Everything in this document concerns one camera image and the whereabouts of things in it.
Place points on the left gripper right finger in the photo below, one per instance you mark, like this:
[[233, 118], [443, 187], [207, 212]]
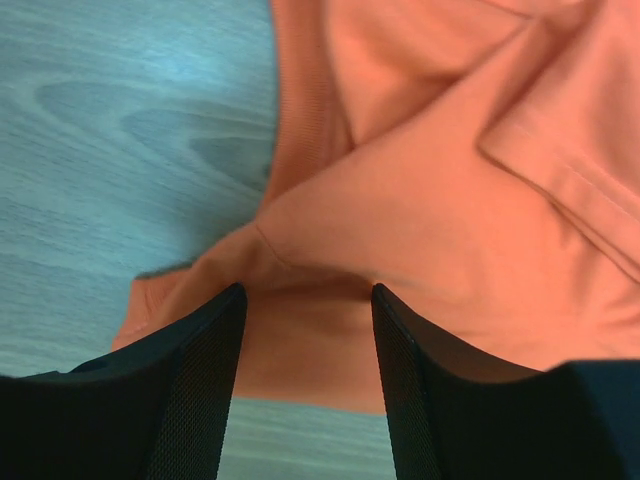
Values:
[[457, 412]]

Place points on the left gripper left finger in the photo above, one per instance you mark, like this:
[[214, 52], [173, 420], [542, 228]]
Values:
[[155, 409]]

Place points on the orange t shirt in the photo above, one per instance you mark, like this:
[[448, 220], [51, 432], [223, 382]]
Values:
[[480, 158]]

